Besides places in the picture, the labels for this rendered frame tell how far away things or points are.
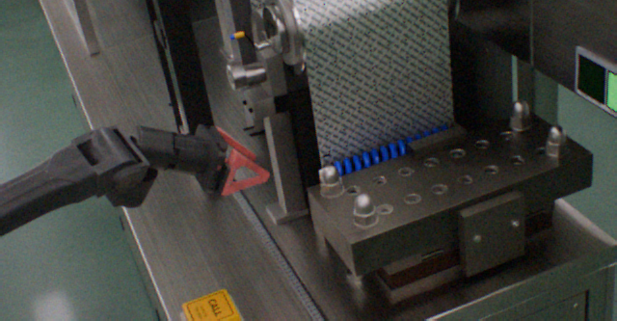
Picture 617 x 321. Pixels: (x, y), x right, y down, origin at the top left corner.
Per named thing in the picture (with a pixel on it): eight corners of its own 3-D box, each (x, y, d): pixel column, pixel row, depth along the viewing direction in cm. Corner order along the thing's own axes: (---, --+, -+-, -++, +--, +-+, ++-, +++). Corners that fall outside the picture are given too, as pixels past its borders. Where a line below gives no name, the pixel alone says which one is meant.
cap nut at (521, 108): (503, 123, 137) (503, 98, 135) (523, 117, 138) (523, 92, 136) (517, 133, 134) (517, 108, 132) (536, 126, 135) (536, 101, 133)
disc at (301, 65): (272, 49, 137) (259, -36, 129) (275, 48, 137) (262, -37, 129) (308, 91, 126) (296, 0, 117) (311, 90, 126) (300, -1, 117)
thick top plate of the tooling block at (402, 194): (311, 220, 133) (306, 187, 130) (530, 141, 143) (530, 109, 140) (355, 278, 120) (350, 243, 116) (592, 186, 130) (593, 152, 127)
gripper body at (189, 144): (216, 195, 123) (168, 187, 119) (196, 163, 131) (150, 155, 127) (230, 154, 121) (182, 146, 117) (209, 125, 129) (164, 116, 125)
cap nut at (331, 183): (316, 189, 129) (312, 164, 127) (338, 181, 130) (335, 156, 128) (326, 200, 126) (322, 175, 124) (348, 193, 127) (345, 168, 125)
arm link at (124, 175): (120, 175, 111) (85, 130, 114) (93, 232, 118) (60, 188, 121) (188, 158, 120) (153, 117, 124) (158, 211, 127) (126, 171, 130)
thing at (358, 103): (322, 173, 135) (306, 69, 125) (452, 128, 141) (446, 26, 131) (324, 175, 134) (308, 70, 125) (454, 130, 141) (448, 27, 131)
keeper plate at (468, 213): (460, 270, 127) (456, 210, 121) (517, 247, 130) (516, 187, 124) (469, 280, 125) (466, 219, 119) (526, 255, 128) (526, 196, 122)
